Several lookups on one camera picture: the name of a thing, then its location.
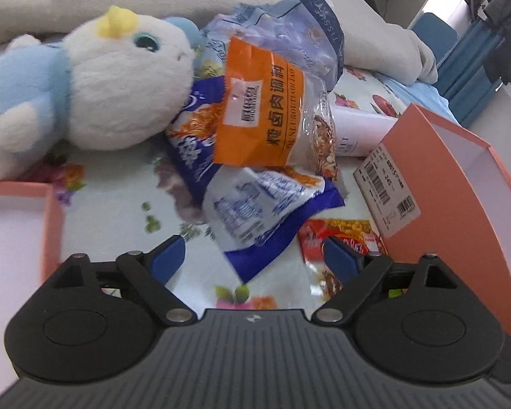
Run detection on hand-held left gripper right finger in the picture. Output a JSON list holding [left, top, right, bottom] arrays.
[[313, 235, 457, 327]]

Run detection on blue chair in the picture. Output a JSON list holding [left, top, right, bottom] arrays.
[[411, 12, 458, 69]]

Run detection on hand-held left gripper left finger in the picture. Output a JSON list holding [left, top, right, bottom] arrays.
[[51, 235, 197, 327]]

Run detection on white and blue plush toy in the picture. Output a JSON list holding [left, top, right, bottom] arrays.
[[0, 5, 205, 182]]

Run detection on orange seasoning packet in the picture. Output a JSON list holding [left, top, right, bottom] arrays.
[[213, 37, 341, 180]]

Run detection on blue and white snack packet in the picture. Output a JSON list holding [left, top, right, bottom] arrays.
[[166, 77, 345, 284]]

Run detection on white tube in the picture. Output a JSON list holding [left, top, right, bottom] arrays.
[[330, 104, 399, 158]]

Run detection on red snack packet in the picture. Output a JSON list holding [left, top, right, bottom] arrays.
[[298, 218, 388, 297]]

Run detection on floral printed bedsheet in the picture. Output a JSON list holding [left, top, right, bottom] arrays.
[[0, 30, 461, 312]]

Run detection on blue curtain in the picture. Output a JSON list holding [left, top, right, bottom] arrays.
[[440, 19, 507, 113]]

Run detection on blue tissue pack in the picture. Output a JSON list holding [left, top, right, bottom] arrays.
[[198, 0, 345, 94]]

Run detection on pink box with barcode label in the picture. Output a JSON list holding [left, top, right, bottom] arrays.
[[353, 103, 511, 376]]

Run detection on pink box lid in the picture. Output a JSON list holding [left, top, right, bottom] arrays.
[[0, 181, 64, 376]]

